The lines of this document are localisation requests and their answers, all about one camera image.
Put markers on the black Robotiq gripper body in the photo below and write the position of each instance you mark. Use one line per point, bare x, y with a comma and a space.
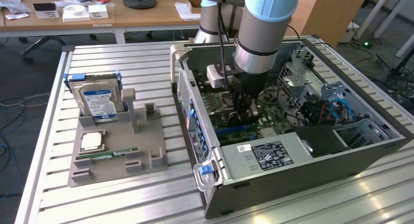
249, 88

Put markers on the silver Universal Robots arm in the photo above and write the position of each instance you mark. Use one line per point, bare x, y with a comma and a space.
262, 35

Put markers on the CPU socket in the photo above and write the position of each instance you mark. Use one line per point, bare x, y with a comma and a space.
225, 101

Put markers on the green motherboard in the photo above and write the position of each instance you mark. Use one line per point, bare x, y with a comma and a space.
276, 112

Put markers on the silver disk bay cage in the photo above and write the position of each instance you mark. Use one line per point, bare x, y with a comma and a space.
292, 85

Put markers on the blue expansion slot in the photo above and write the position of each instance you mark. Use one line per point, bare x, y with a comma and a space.
228, 132

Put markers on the grey power supply unit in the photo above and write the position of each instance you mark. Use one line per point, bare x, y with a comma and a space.
233, 161

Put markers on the black plastic shroud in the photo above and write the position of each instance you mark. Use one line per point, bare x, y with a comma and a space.
320, 141

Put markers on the stack of white papers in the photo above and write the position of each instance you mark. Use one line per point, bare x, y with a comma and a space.
188, 13

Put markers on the blue case release latch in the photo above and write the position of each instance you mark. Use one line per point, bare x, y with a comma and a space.
205, 171

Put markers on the wooden cabinet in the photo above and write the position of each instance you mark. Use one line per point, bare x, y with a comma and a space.
331, 15

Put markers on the small device green light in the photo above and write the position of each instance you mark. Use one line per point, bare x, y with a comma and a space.
367, 44

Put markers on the wooden office desk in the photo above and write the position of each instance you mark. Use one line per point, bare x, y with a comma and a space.
49, 24
156, 18

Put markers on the open grey PC case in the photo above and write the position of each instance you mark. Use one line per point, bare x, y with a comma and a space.
292, 185

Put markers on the hard disk with blue carrier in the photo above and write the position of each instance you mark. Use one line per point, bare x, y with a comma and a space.
97, 100

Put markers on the black round lamp base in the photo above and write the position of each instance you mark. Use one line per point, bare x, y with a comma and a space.
140, 2

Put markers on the green RAM stick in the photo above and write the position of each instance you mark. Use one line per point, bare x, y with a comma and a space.
110, 154

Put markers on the silver CPU chip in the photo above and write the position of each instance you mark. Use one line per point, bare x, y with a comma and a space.
93, 141

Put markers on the grey plastic parts rack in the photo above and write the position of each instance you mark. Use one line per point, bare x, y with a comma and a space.
113, 170

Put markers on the plain white box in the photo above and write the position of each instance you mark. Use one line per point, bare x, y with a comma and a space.
98, 11

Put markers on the white boxes on desk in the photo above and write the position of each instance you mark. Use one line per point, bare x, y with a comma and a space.
77, 13

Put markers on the black office chair base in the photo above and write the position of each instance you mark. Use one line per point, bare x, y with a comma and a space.
27, 58

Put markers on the white box with black top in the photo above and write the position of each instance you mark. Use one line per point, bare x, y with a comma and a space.
46, 10

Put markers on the white paper card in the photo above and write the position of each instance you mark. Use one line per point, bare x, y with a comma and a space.
17, 16

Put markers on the clear plastic bag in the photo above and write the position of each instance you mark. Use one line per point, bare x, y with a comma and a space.
14, 3

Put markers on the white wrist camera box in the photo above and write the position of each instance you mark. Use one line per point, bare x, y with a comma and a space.
216, 76

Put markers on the black intrusion switch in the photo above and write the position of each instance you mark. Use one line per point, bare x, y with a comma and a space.
193, 83

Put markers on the silver disk bay bracket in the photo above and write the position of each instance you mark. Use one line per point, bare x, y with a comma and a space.
372, 134

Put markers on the white metal desk frame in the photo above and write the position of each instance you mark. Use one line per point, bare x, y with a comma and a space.
407, 44

